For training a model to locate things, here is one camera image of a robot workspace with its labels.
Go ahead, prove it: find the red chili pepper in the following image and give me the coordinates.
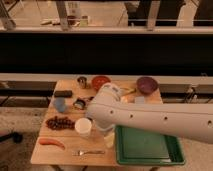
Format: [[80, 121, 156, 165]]
[[38, 138, 65, 150]]

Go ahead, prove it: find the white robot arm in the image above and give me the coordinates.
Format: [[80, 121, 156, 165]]
[[86, 83, 213, 144]]

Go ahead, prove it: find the white plastic cup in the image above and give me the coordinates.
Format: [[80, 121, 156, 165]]
[[75, 118, 92, 137]]

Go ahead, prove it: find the small metal cup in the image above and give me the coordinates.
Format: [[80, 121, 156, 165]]
[[77, 76, 87, 89]]

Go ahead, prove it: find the green plastic tray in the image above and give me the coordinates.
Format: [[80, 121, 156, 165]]
[[115, 126, 185, 166]]

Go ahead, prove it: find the silver metal fork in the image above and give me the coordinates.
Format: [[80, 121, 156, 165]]
[[73, 150, 105, 156]]

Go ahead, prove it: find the orange round fruit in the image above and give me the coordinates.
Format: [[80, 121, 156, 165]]
[[121, 96, 128, 103]]

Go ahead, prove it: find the wooden table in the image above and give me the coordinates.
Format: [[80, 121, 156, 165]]
[[30, 79, 164, 167]]

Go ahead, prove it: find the small round metal tin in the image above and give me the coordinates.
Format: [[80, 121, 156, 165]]
[[73, 99, 86, 110]]

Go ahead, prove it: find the grey blue cloth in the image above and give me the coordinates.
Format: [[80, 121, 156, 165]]
[[134, 96, 146, 104]]

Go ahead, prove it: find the yellow banana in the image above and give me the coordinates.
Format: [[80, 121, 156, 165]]
[[121, 88, 136, 96]]

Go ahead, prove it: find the dark red grape bunch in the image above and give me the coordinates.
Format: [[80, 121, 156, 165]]
[[46, 116, 75, 130]]

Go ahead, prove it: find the red bowl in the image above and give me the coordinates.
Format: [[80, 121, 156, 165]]
[[91, 76, 110, 91]]

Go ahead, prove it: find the purple bowl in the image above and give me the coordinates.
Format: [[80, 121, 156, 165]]
[[137, 77, 158, 95]]

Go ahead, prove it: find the black rectangular block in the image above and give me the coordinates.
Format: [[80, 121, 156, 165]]
[[54, 90, 73, 98]]

